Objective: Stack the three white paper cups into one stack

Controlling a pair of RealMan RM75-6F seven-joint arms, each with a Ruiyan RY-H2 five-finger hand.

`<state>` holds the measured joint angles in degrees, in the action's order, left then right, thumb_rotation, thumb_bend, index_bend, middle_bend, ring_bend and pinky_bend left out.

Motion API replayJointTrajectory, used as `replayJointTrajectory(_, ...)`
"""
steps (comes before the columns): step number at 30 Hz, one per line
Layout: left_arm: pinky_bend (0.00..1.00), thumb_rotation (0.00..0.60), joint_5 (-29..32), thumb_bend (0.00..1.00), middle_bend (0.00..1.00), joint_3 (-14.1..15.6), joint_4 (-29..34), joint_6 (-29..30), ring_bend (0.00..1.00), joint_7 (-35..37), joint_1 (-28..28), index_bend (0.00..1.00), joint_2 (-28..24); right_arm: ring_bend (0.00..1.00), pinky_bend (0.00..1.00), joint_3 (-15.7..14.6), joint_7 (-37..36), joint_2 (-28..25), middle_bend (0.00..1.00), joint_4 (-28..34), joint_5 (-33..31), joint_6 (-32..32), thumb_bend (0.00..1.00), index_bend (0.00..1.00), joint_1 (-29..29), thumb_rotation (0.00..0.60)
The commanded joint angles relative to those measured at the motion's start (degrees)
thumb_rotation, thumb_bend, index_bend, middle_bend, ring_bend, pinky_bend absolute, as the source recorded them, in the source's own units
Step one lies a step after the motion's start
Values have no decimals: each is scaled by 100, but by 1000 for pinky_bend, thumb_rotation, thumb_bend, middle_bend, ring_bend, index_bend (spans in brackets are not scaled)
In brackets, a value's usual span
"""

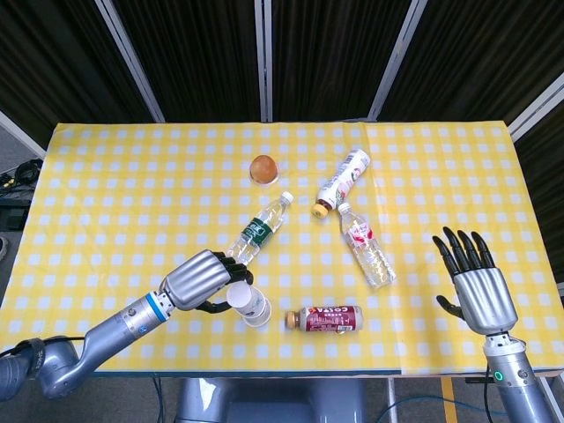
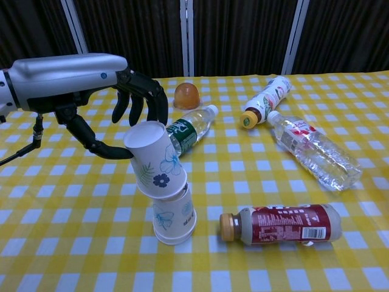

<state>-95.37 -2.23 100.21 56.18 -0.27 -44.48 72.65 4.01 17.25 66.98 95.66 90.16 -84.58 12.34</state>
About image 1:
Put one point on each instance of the orange jelly cup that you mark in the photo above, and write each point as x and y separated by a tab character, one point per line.
264	169

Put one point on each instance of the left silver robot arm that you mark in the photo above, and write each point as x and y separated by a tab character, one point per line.
110	326

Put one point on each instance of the black floor box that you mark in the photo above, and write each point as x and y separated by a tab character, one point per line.
11	213

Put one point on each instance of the white label yellow cap bottle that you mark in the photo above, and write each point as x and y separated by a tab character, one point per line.
346	176

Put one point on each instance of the paper cup blue flower print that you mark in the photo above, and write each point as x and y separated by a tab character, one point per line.
260	323

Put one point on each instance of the dark partition panel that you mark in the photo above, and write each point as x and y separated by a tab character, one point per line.
198	57
53	57
326	57
484	53
544	198

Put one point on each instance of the yellow checkered tablecloth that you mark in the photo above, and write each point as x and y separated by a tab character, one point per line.
132	211

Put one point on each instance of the red label water bottle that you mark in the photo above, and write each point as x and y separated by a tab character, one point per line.
365	247

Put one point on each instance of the white partition post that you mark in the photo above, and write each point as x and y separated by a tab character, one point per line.
22	134
132	61
394	61
264	61
535	112

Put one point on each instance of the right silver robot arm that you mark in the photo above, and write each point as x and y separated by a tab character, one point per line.
515	388

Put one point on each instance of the paper cup with lined base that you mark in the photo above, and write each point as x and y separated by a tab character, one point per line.
261	314

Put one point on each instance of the green label water bottle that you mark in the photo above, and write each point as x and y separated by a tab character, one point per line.
257	231

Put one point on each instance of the paper cup green leaf print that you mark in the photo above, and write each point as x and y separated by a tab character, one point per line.
240	297

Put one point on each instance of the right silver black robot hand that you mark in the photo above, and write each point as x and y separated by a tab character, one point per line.
484	295

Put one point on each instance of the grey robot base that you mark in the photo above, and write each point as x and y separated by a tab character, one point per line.
264	401

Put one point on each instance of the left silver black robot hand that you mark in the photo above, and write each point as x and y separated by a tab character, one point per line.
194	277

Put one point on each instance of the red label coffee bottle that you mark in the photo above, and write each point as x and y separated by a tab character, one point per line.
328	319

